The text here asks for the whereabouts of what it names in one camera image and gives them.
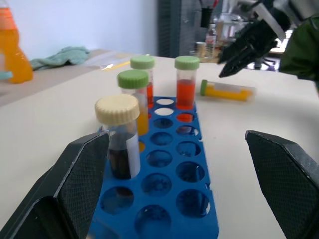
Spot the cream-capped tube with dark liquid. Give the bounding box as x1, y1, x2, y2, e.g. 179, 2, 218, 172
94, 94, 141, 180

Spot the teal crumpled cloth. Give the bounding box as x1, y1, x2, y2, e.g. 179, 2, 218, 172
29, 46, 90, 71

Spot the green-capped tube with red liquid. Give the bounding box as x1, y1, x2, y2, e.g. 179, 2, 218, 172
174, 56, 200, 111
130, 55, 156, 109

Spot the green-capped tube with yellow liquid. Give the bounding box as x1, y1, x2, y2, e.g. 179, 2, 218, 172
200, 79, 258, 102
117, 69, 150, 136

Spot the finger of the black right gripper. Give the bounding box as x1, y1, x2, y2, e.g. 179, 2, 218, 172
218, 46, 258, 78
218, 39, 250, 64

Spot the gold metal can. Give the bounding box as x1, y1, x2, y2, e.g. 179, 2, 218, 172
195, 41, 207, 57

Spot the blue test tube rack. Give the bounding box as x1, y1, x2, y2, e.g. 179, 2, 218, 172
88, 96, 220, 239

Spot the orange liquid plastic bottle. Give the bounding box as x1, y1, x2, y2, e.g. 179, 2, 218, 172
0, 6, 34, 84

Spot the dark grey cabinet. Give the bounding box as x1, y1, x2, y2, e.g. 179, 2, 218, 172
157, 0, 200, 58

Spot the clear plastic bag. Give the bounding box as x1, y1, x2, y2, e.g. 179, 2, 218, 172
87, 51, 152, 72

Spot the clear bottle with red label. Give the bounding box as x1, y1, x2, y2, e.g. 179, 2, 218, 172
206, 23, 217, 48

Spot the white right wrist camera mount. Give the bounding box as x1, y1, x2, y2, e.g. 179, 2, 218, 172
236, 0, 287, 40

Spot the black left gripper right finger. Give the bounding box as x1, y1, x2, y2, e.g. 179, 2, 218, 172
245, 129, 319, 239

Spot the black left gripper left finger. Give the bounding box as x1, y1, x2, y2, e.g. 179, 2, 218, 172
0, 129, 111, 239

